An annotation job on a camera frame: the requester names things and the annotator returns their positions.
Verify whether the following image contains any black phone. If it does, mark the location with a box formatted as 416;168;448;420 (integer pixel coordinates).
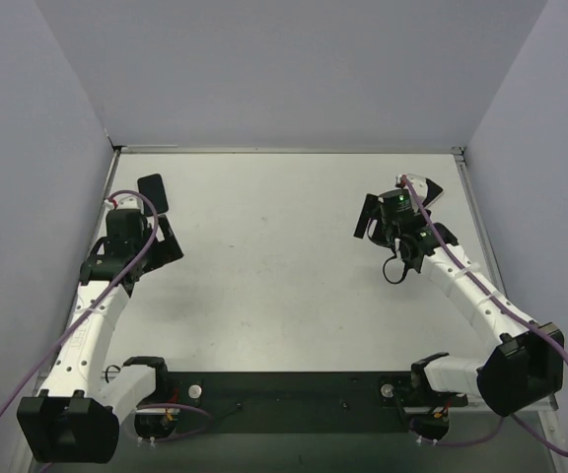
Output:
137;173;169;215

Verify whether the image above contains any beige phone case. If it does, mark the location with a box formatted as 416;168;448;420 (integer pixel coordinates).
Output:
423;178;444;208

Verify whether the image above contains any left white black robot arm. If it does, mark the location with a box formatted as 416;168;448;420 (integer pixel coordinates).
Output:
17;207;183;463

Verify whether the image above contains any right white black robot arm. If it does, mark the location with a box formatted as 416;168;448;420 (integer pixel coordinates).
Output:
354;188;564;417

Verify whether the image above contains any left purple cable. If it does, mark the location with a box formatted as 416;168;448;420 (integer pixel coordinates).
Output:
0;190;214;473

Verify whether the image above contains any purple cable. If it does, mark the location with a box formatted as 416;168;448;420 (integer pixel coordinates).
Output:
0;190;214;473
399;174;568;457

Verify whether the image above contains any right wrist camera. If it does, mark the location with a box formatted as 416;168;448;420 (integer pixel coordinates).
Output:
396;173;428;187

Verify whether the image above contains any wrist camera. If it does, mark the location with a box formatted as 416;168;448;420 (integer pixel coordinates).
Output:
107;193;143;210
396;173;428;187

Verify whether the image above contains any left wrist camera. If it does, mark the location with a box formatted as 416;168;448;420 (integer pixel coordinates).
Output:
107;193;143;210

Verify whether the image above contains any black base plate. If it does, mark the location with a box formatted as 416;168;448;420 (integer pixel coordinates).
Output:
134;372;467;439

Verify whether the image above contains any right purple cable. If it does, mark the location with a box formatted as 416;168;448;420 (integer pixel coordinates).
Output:
399;174;568;457

